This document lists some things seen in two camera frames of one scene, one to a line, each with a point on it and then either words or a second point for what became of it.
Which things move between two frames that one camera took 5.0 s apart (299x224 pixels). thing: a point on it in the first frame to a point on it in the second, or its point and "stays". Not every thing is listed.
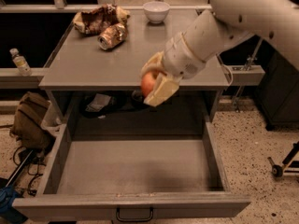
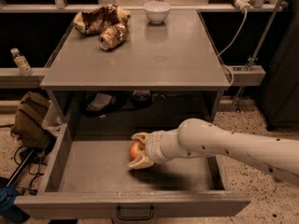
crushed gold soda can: [113, 36] stays
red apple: [148, 82] to [135, 149]
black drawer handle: [122, 219] stays
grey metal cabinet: [78, 62] stays
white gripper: [179, 60] to [154, 147]
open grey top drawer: [134, 179] stays
